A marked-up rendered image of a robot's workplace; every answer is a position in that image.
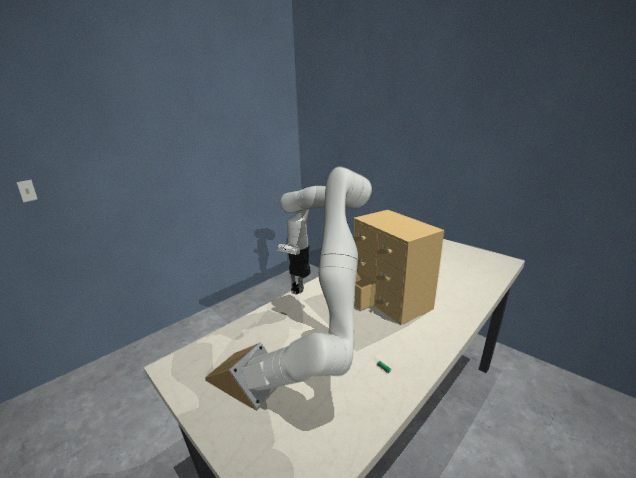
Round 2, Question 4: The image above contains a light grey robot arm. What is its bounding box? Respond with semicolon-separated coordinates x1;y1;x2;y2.
242;167;372;391

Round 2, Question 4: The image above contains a wooden drawer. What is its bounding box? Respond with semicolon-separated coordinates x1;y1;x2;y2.
355;221;378;256
354;271;376;310
376;284;402;323
356;246;377;281
378;232;407;271
377;259;405;298

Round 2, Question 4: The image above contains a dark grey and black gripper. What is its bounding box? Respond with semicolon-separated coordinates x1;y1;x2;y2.
277;234;311;294

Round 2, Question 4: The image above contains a small wooden chest of drawers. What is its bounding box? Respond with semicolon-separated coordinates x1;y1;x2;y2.
354;210;444;325

